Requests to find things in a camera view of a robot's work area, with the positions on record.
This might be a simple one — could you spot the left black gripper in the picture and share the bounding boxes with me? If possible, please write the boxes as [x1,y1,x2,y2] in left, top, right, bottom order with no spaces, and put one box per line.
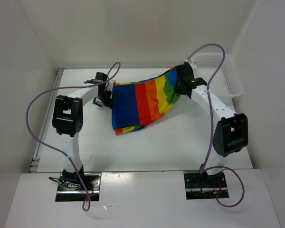
[93,88,117,110]

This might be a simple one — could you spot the rainbow striped shorts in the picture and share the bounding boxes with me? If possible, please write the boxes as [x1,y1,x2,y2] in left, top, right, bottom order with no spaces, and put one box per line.
[112,67,180,135]

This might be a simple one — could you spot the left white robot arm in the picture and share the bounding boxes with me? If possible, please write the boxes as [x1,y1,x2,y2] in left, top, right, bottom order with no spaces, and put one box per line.
[52,72,115,190]

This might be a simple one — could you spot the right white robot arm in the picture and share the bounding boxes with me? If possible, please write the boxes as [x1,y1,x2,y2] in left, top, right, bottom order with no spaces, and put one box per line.
[174,62,248,187]

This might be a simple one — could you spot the white plastic basket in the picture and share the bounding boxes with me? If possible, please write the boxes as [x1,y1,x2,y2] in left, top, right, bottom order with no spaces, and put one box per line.
[191,53,244,98]

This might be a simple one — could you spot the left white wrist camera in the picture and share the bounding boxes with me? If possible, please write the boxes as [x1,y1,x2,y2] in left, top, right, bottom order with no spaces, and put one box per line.
[107,80,116,90]

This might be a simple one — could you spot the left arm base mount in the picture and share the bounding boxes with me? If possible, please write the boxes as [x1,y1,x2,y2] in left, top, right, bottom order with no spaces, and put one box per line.
[55,172,102,202]

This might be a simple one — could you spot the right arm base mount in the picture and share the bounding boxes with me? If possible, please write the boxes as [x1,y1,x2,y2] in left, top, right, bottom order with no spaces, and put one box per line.
[183,171,229,200]

